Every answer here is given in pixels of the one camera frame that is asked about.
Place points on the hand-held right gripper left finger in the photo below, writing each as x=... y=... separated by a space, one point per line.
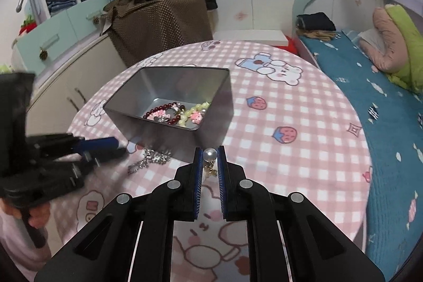
x=199 y=184

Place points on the red plush toy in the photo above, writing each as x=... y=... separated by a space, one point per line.
x=28 y=25

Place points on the blue printed bed sheet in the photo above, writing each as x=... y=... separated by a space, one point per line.
x=390 y=153

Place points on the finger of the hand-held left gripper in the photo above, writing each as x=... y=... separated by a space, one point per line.
x=105 y=154
x=99 y=143

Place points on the pink bear charm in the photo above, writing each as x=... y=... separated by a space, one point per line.
x=196 y=117

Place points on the pearl earring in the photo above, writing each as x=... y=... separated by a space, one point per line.
x=209 y=154

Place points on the brown dotted bag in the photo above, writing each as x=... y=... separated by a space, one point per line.
x=158 y=21

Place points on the grey metal tin box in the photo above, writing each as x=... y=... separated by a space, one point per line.
x=132 y=110

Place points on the folded tan clothes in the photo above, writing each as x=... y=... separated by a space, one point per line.
x=317 y=35

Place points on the pink pillow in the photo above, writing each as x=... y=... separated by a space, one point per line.
x=386 y=40

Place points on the teal drawer unit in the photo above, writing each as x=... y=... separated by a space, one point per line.
x=56 y=34

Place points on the folded dark clothes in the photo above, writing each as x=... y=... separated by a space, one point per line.
x=315 y=21

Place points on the white cabinet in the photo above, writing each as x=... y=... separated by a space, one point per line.
x=66 y=83

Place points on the white board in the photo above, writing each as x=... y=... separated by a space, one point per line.
x=251 y=37

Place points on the white pillow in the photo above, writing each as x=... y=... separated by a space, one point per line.
x=366 y=36

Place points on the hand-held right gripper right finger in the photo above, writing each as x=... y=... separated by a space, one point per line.
x=222 y=184

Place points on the person's left forearm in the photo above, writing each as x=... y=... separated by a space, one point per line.
x=16 y=249

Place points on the person's left hand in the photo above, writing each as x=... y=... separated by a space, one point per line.
x=39 y=216

